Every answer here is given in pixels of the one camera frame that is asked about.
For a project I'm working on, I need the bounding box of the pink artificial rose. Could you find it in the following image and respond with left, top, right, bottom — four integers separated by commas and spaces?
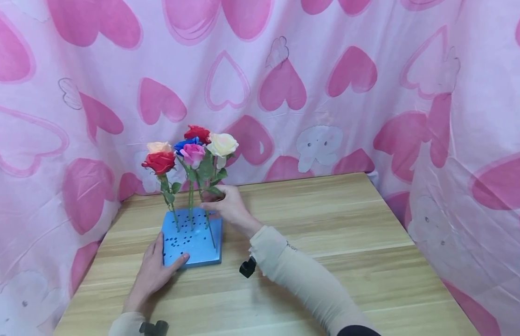
177, 143, 207, 231

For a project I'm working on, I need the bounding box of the person's left hand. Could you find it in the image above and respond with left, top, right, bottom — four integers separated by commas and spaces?
123, 231, 191, 314

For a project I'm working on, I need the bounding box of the red artificial rose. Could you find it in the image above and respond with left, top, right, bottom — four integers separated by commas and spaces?
141, 150, 183, 232
184, 124, 212, 146

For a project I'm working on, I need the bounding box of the blue foam block with holes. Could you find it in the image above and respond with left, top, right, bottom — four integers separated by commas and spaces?
161, 207, 223, 268

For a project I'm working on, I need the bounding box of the person's left forearm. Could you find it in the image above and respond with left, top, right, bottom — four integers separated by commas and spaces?
108, 311, 148, 336

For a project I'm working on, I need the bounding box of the person's right forearm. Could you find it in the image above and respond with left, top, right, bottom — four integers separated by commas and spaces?
248, 225, 383, 336

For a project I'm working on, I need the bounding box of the person's right hand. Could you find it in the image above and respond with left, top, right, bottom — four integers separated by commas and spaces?
199, 184, 264, 240

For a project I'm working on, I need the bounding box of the black wrist band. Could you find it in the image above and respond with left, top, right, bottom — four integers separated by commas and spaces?
138, 320, 169, 336
239, 255, 257, 279

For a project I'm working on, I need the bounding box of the cream artificial rose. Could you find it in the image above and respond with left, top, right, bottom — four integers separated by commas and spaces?
196, 133, 240, 249

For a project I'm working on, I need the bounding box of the peach artificial rose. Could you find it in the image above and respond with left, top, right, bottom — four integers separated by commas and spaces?
146, 141, 173, 155

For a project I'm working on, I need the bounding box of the blue artificial rose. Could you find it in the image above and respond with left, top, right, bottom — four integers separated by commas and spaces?
173, 136, 201, 153

